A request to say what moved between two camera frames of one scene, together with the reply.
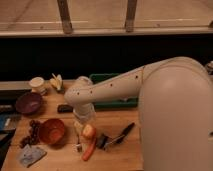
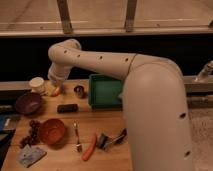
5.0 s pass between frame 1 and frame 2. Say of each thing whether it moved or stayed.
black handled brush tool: stayed
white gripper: moved
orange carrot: stayed
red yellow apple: moved
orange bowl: stayed
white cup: stayed
